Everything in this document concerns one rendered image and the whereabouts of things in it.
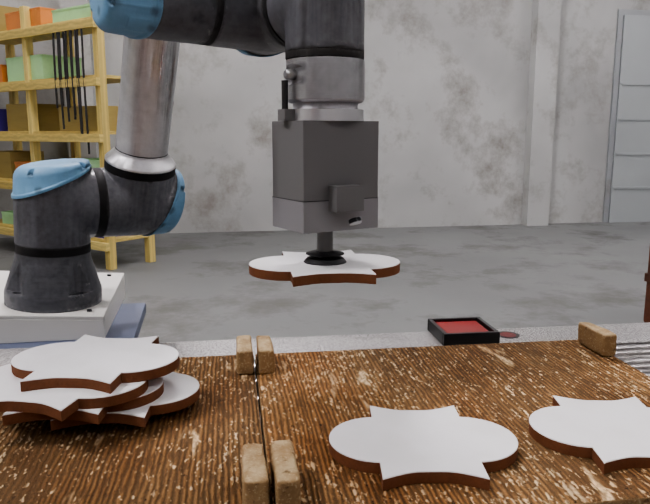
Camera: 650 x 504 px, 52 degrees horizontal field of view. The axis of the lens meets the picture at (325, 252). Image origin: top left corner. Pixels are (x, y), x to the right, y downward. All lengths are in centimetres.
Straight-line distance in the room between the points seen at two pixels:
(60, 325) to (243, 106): 713
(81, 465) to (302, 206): 28
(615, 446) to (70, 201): 84
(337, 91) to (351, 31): 6
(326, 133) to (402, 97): 788
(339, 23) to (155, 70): 51
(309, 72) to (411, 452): 34
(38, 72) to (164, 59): 579
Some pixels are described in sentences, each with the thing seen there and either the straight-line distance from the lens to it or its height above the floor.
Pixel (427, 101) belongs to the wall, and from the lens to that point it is 859.
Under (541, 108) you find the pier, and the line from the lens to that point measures 901.
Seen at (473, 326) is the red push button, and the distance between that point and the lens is 93.
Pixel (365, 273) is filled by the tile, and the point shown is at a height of 106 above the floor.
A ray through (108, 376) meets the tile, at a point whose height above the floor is 99.
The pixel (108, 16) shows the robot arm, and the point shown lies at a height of 129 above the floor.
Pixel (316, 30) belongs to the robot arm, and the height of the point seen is 128.
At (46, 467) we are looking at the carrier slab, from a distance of 58.
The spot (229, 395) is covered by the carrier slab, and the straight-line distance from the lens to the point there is 67.
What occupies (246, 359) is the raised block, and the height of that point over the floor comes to 95.
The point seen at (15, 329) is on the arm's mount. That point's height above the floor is 89.
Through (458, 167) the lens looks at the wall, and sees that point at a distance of 874.
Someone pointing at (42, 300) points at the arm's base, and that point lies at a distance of 112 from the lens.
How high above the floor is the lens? 119
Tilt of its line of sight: 10 degrees down
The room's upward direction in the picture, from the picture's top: straight up
